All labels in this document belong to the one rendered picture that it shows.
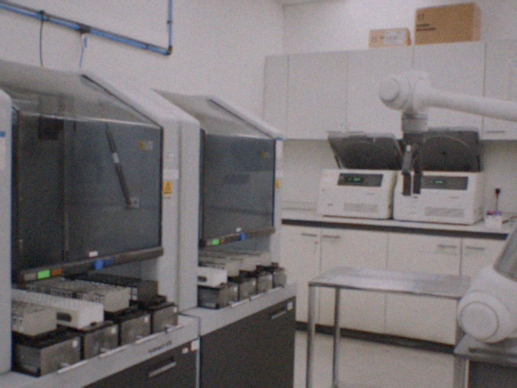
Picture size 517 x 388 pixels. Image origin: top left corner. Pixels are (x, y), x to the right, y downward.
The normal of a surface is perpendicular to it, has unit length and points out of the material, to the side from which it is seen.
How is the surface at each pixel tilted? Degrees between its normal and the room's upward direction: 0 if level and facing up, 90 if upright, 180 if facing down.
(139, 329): 90
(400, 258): 90
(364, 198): 90
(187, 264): 90
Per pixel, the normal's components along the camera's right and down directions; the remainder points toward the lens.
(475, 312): -0.58, 0.19
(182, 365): 0.88, 0.04
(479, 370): -0.47, 0.04
